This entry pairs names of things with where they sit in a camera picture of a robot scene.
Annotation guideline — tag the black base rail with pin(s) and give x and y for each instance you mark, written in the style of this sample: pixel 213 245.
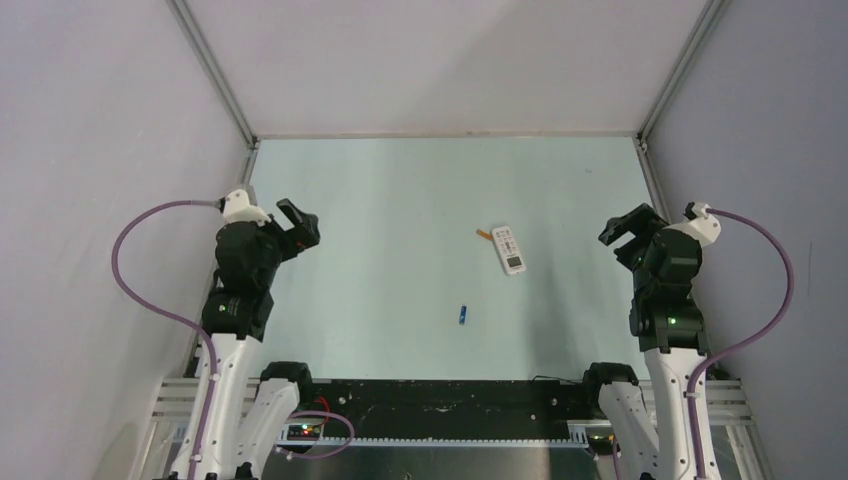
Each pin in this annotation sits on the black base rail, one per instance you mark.
pixel 539 412

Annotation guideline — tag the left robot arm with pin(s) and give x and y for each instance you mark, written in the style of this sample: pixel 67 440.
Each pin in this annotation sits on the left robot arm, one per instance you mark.
pixel 223 441

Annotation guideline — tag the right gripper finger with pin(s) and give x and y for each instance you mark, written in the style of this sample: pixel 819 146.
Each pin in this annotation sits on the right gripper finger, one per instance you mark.
pixel 647 220
pixel 616 227

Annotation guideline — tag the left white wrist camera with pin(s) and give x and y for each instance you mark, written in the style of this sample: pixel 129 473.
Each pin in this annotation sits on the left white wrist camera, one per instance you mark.
pixel 240 205

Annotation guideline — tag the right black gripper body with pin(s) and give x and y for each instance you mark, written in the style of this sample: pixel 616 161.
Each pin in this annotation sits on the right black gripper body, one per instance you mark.
pixel 632 250

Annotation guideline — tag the white AC remote control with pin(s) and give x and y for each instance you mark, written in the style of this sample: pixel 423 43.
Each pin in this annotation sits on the white AC remote control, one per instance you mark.
pixel 510 256

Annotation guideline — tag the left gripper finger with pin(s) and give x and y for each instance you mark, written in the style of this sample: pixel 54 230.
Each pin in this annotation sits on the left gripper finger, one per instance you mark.
pixel 296 216
pixel 309 232

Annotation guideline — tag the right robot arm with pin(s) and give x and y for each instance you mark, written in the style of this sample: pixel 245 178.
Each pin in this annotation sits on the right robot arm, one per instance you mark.
pixel 668 438

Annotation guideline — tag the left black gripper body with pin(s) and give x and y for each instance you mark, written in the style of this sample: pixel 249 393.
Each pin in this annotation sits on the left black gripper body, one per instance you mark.
pixel 286 241

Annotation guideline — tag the orange AAA battery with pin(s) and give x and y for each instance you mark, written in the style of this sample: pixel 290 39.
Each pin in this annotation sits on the orange AAA battery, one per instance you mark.
pixel 484 235

